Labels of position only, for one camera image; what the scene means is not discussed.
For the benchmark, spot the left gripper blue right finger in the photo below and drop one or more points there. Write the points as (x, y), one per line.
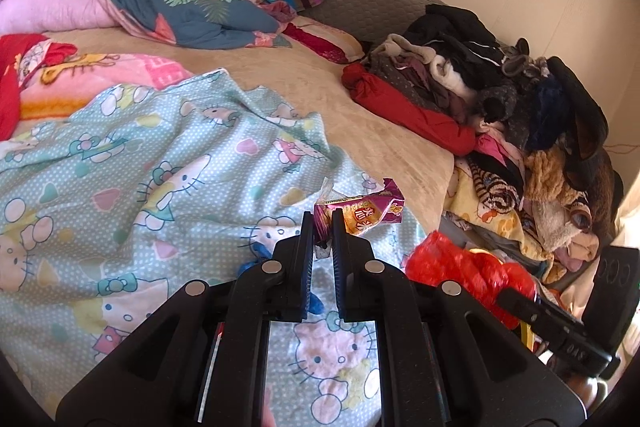
(341, 263)

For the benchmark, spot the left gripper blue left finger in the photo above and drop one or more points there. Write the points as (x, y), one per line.
(304, 253)

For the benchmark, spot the red plastic bag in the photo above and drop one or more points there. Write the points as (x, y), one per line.
(437, 260)

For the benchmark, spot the blue crumpled cloth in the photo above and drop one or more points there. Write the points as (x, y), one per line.
(270, 266)

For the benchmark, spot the beige bed cover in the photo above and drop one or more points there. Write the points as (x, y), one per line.
(310, 83)

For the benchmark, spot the yellow cartoon blanket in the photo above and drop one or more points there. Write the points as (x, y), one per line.
(498, 230)

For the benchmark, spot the tiger stripe garment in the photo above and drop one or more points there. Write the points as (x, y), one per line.
(499, 185)

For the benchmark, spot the red folded garment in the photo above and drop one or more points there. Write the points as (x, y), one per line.
(380, 98)

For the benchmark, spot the mustard fuzzy garment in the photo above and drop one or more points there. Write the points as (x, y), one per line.
(545, 179)

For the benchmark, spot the light blue Hello Kitty sheet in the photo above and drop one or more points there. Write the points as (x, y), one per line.
(120, 232)

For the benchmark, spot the black clothes pile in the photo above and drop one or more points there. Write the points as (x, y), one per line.
(539, 101)

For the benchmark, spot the pink cartoon blanket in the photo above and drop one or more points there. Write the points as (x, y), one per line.
(57, 91)

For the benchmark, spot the red cartoon print garment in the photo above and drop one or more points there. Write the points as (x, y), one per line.
(21, 56)

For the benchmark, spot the blue floral quilt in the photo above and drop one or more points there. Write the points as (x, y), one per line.
(193, 24)

